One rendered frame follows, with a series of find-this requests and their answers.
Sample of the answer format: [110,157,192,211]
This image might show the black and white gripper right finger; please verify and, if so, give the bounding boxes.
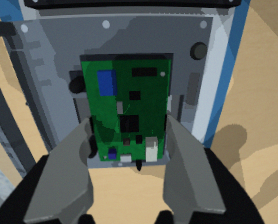
[163,113,265,224]

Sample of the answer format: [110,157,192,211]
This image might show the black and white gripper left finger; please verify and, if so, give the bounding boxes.
[0,115,94,224]

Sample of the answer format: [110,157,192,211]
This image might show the green circuit board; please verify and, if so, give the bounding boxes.
[81,59,171,162]

